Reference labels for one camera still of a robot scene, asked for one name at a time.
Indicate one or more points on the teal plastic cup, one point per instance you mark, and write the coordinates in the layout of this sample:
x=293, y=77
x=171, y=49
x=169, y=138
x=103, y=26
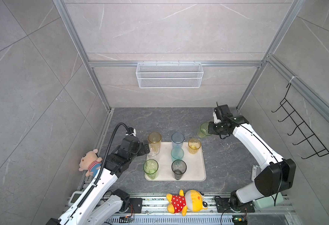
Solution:
x=177, y=154

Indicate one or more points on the mint green pouch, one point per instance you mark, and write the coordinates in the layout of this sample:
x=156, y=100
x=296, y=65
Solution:
x=267, y=202

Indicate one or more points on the white wire mesh basket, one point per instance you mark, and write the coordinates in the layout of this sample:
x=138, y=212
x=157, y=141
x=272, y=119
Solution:
x=169, y=75

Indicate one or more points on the clear plastic cup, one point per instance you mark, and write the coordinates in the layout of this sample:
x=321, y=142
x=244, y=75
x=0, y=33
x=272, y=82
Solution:
x=154, y=150

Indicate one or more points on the short amber plastic cup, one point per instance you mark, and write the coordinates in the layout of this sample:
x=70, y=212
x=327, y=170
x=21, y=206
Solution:
x=194, y=145

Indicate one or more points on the yellow bear plush toy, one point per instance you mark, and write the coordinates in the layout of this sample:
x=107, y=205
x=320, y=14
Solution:
x=192, y=200

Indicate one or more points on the dark grey plastic cup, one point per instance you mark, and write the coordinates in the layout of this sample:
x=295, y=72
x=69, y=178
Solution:
x=178, y=167

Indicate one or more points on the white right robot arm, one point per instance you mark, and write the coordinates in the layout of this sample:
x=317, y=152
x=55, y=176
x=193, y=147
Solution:
x=277, y=173

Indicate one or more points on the beige plastic tray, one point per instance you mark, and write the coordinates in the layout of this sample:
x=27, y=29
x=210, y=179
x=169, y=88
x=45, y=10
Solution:
x=195, y=165

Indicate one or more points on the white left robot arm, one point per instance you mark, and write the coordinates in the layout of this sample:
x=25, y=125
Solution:
x=85, y=210

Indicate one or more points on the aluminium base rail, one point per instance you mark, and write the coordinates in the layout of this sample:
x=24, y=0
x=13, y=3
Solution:
x=156, y=204

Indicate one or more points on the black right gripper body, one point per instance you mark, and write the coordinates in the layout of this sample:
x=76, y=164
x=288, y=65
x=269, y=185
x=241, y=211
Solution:
x=216, y=128

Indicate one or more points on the tall green plastic cup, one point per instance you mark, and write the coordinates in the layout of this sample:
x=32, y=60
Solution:
x=150, y=168

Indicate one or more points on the short green plastic cup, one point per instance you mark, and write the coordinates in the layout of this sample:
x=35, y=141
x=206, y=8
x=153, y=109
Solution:
x=203, y=130

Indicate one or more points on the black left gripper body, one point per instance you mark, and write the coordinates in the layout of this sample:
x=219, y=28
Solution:
x=139, y=151

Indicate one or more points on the blue plastic cup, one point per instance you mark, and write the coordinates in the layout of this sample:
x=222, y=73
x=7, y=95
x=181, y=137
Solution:
x=177, y=140

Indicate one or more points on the tall amber plastic cup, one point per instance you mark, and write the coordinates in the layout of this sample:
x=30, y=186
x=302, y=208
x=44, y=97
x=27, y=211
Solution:
x=154, y=137

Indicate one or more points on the black wire hook rack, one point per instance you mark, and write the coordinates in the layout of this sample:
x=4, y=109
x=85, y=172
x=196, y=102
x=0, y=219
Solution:
x=301, y=127

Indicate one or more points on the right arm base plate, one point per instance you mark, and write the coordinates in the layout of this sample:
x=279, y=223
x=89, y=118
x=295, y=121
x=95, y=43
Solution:
x=223, y=205

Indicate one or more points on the pink boy plush doll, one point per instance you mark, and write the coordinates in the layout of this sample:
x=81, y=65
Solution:
x=90, y=163

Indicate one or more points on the white digital timer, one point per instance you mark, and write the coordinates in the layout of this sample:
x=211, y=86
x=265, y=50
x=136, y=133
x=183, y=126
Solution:
x=74, y=197

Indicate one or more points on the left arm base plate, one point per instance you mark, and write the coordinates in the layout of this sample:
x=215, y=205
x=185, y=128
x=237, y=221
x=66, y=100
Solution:
x=136, y=203

